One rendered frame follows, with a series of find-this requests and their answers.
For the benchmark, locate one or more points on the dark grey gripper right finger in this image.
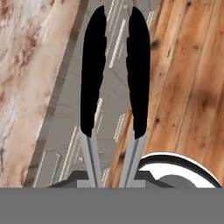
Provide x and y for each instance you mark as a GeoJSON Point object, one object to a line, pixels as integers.
{"type": "Point", "coordinates": [148, 178]}

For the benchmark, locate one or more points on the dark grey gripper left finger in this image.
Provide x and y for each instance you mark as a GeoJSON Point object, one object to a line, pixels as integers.
{"type": "Point", "coordinates": [71, 179]}

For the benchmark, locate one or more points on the white plate with black rim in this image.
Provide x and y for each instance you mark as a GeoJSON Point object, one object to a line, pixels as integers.
{"type": "Point", "coordinates": [175, 167]}

